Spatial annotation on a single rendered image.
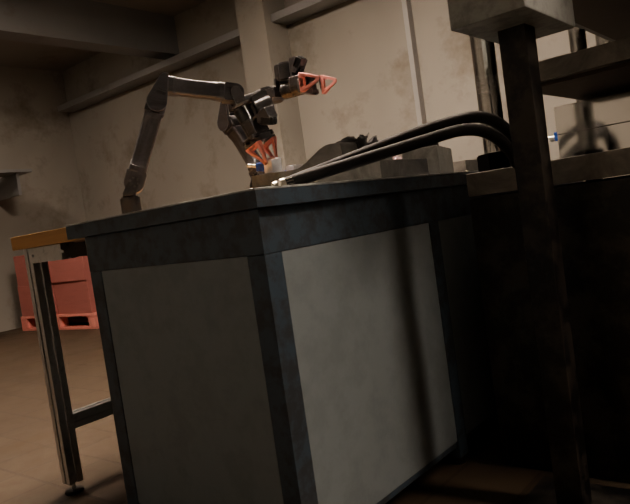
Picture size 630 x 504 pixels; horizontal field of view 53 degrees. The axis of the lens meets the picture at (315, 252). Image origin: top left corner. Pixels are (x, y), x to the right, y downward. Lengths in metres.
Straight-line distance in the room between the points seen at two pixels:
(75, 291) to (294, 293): 5.22
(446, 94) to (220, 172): 2.43
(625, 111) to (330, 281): 1.08
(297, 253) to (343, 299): 0.18
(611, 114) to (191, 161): 4.94
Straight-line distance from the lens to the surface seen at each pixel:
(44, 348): 2.10
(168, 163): 6.77
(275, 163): 2.11
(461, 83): 4.71
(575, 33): 2.49
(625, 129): 2.08
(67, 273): 6.47
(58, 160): 8.06
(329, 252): 1.38
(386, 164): 1.80
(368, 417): 1.50
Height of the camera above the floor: 0.73
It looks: 3 degrees down
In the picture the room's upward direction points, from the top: 8 degrees counter-clockwise
